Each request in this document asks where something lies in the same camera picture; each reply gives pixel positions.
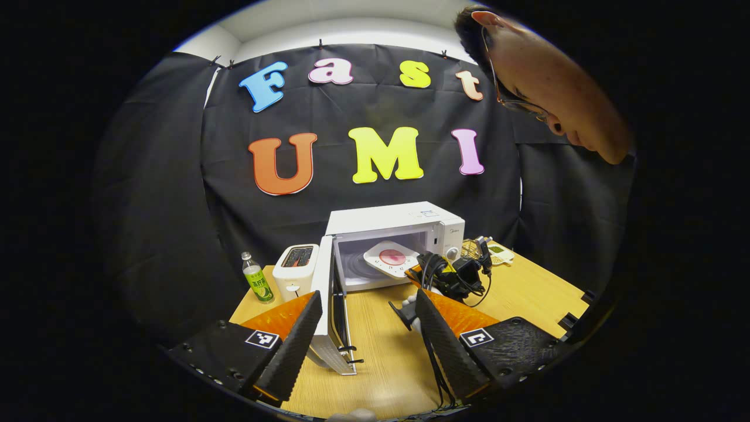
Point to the thin-framed eyeglasses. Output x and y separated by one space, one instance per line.
527 108

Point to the white microwave oven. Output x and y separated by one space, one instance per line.
387 220

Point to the metal mesh utensil holder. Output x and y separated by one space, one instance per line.
469 249

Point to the black backdrop cloth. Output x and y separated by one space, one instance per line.
146 205

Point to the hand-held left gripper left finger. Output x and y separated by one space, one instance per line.
293 351

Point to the white toaster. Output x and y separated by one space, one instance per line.
293 278

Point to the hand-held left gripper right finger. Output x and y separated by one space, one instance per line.
448 351

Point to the white plate with pink food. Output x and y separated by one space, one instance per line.
389 257

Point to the divided tray with grains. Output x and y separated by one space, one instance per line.
501 252

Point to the person's head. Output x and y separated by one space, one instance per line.
556 82

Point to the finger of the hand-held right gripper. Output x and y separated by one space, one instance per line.
415 272

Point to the green drink bottle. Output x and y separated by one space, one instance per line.
258 284

